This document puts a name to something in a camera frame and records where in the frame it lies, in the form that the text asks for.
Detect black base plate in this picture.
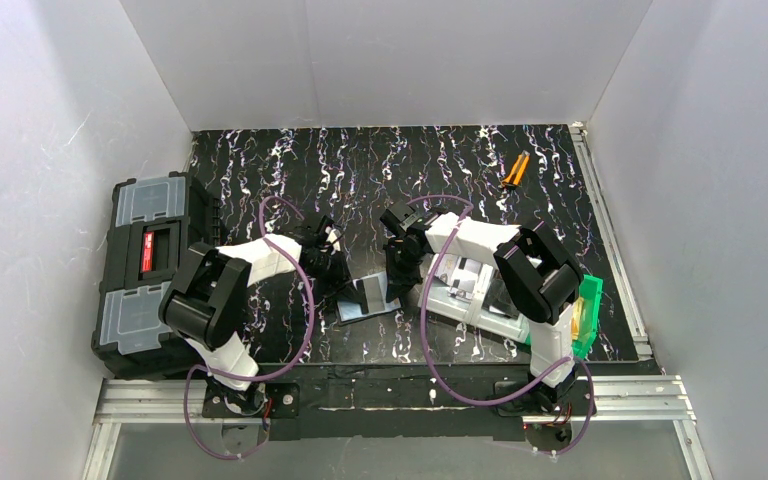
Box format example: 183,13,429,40
199,364,596,441

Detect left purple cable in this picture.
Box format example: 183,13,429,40
181,195,317,462

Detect gold cards in green bin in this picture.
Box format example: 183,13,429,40
570,298,584,341

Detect green bin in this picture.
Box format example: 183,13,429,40
572,274,603,358

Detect white cards in left bin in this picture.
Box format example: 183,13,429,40
435,254,484,302

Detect black tool box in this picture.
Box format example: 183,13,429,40
91,172,226,379

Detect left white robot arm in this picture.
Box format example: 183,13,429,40
158,215,356,392

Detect grey bin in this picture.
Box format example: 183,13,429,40
473,283,529,343
423,254,494,327

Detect orange black utility knife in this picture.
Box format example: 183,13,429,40
501,152,531,189

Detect grey bin middle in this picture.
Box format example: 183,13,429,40
473,283,529,343

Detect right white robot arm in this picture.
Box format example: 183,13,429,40
380,202,584,392

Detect grey bin left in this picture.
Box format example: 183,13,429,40
423,254,494,327

